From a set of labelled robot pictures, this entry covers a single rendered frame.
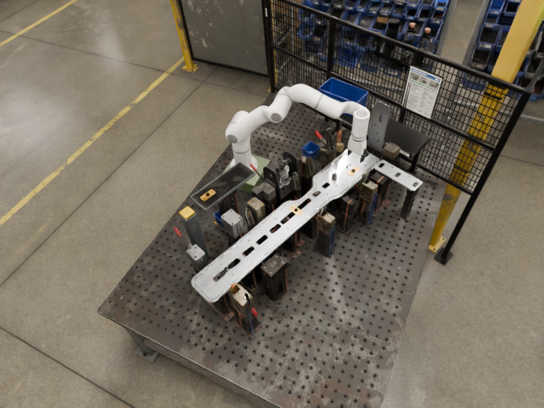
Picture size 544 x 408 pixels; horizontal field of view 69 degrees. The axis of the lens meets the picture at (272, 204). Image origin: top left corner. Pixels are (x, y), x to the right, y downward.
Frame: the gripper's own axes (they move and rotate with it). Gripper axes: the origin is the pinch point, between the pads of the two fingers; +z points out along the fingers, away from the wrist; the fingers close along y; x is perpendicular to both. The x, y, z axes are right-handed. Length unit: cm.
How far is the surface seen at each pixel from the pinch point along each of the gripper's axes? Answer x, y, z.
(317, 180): -20.9, -11.2, 12.3
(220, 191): -74, -36, -4
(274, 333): -100, 27, 42
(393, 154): 23.9, 11.8, 7.6
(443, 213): 58, 44, 71
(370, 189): -8.4, 17.9, 9.1
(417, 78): 54, 1, -25
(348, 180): -8.0, 2.2, 12.4
